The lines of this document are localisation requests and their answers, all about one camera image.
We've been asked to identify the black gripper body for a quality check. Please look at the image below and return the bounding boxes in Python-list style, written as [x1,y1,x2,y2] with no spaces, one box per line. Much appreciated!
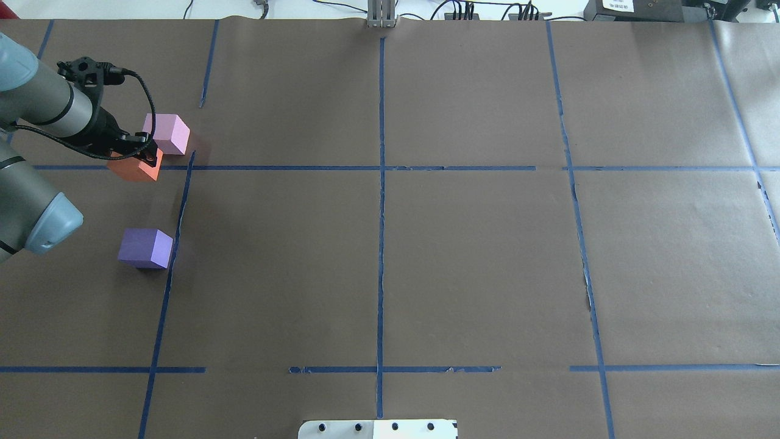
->
[85,107,132,156]

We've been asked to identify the orange foam cube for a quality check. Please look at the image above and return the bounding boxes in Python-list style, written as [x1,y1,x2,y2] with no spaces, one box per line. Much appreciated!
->
[107,150,164,182]

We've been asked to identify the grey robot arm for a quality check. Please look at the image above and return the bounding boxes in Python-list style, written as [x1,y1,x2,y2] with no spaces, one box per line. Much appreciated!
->
[2,34,163,262]

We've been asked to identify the pink foam cube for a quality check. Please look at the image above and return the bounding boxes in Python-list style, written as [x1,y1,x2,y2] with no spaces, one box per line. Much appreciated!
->
[153,113,191,156]

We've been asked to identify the purple foam cube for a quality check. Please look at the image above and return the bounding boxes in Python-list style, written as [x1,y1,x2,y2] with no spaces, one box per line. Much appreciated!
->
[117,228,174,269]

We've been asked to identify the black equipment box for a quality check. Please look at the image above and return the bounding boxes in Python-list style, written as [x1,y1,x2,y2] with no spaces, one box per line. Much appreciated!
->
[583,1,722,23]

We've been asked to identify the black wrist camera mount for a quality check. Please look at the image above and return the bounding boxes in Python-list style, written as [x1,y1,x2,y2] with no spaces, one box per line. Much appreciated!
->
[56,57,125,87]

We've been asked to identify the grey aluminium frame post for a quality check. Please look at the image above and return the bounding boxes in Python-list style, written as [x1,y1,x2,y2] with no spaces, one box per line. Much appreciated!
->
[367,0,398,29]

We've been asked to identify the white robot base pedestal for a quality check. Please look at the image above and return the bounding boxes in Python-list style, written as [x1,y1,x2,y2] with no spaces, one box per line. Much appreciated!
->
[297,419,459,438]

